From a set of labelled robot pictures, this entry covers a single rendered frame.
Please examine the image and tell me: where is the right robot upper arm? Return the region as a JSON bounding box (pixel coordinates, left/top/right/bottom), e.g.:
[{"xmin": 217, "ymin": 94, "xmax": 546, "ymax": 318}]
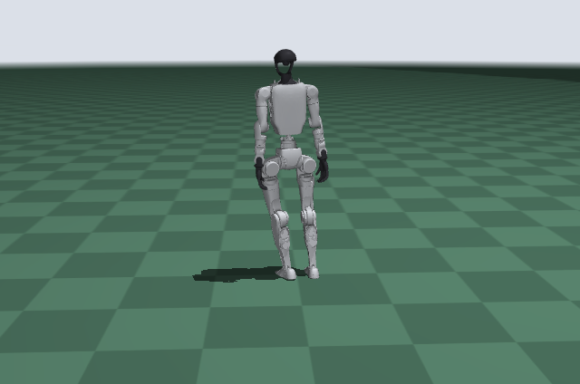
[{"xmin": 305, "ymin": 84, "xmax": 321, "ymax": 128}]

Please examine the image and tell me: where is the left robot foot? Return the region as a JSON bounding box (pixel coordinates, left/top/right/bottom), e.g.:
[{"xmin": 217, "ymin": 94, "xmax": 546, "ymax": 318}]
[{"xmin": 275, "ymin": 266, "xmax": 296, "ymax": 280}]

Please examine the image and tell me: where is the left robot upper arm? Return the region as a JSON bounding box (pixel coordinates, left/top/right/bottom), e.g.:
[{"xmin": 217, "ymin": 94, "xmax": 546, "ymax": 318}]
[{"xmin": 255, "ymin": 86, "xmax": 272, "ymax": 133}]

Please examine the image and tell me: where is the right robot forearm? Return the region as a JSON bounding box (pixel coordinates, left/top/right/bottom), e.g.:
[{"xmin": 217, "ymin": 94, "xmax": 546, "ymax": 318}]
[{"xmin": 312, "ymin": 116, "xmax": 327, "ymax": 158}]

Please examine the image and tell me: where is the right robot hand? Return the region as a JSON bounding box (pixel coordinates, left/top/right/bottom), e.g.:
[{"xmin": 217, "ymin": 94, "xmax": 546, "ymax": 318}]
[{"xmin": 315, "ymin": 149, "xmax": 329, "ymax": 183}]

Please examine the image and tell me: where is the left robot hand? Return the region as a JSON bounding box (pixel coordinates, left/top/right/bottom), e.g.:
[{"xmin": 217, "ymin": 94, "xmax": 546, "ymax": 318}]
[{"xmin": 254, "ymin": 157, "xmax": 267, "ymax": 190}]

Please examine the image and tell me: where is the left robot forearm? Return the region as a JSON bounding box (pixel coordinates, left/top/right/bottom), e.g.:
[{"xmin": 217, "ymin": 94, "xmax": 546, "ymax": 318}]
[{"xmin": 254, "ymin": 121, "xmax": 266, "ymax": 163}]

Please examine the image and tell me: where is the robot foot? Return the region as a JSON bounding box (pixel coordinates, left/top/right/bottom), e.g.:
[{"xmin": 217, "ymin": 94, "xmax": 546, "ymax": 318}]
[
  {"xmin": 304, "ymin": 265, "xmax": 319, "ymax": 279},
  {"xmin": 275, "ymin": 266, "xmax": 296, "ymax": 280}
]

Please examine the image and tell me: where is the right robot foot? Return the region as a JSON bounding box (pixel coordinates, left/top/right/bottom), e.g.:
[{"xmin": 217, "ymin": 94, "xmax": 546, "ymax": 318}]
[{"xmin": 304, "ymin": 265, "xmax": 319, "ymax": 279}]

